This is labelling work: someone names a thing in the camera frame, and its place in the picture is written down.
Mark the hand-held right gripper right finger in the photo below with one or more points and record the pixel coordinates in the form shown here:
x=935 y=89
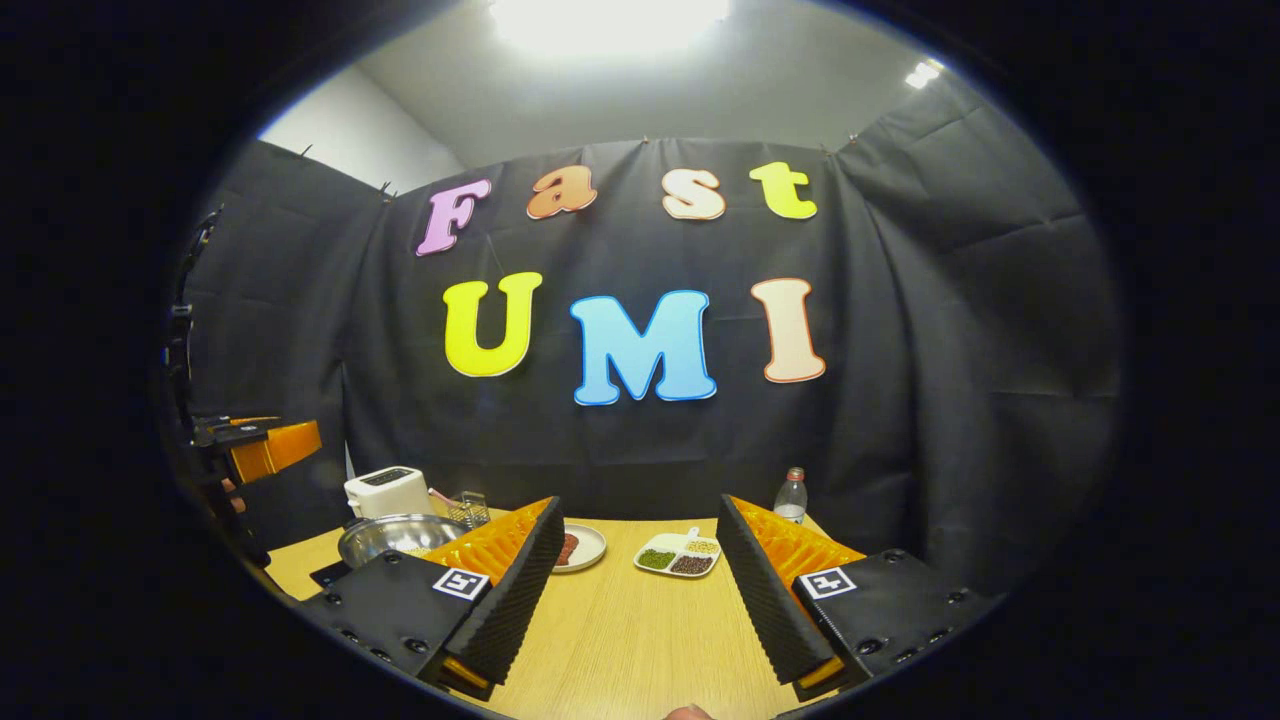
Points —
x=760 y=590

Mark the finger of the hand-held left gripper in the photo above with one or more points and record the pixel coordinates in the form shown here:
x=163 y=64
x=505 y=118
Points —
x=285 y=450

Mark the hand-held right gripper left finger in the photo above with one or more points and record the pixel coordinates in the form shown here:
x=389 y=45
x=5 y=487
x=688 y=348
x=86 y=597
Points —
x=525 y=590

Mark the black induction cooktop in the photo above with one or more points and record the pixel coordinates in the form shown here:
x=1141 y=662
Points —
x=330 y=574

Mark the white round plate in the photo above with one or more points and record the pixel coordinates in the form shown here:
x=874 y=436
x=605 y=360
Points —
x=592 y=545

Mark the white divided dish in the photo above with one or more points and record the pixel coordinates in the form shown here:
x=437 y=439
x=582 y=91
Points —
x=690 y=537

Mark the clear bottle with red label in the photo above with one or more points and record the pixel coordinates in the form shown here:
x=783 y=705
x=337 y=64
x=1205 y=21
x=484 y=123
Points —
x=790 y=500

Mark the white toaster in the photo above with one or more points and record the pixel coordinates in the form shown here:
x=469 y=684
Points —
x=385 y=495

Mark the dark metal stand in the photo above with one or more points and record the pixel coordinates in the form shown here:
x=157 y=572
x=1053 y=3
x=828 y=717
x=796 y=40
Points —
x=180 y=330

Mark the long ceiling light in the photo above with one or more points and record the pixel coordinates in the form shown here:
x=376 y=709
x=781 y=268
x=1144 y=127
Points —
x=610 y=22

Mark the small ceiling light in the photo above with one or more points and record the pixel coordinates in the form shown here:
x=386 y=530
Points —
x=924 y=74

